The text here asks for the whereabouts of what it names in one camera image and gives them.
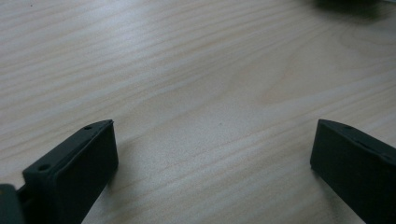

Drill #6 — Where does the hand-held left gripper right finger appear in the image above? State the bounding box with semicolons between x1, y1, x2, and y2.
309;119;396;224

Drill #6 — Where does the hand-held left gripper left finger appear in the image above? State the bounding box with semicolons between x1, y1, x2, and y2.
17;119;120;224

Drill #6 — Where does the dark object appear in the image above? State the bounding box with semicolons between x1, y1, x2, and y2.
314;0;396;11

